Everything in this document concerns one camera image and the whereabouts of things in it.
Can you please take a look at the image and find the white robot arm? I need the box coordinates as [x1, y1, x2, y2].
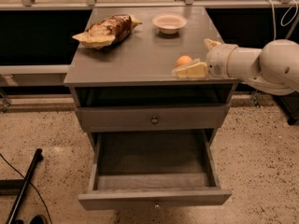
[171, 38, 299, 95]

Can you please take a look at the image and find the closed grey upper drawer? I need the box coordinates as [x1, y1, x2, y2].
[75, 105, 230, 133]

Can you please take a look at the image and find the brown chip bag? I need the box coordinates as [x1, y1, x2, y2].
[73, 14, 142, 49]

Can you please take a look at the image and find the black shoe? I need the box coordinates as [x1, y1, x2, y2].
[30, 215, 48, 224]

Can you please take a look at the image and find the white bowl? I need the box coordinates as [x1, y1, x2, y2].
[152, 13, 187, 35]

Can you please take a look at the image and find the orange fruit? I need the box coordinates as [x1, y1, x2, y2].
[177, 55, 192, 67]

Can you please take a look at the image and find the black floor cable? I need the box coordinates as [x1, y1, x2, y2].
[0, 153, 53, 224]

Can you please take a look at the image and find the open grey lower drawer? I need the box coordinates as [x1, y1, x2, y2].
[78, 130, 232, 210]

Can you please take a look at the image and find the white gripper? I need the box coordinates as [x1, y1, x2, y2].
[171, 38, 238, 79]

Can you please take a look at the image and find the grey drawer cabinet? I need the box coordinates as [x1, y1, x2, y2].
[64, 7, 236, 145]

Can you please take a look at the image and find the black pole stand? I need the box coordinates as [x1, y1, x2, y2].
[0, 148, 43, 224]

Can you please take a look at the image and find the white cable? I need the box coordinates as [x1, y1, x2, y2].
[264, 0, 299, 42]

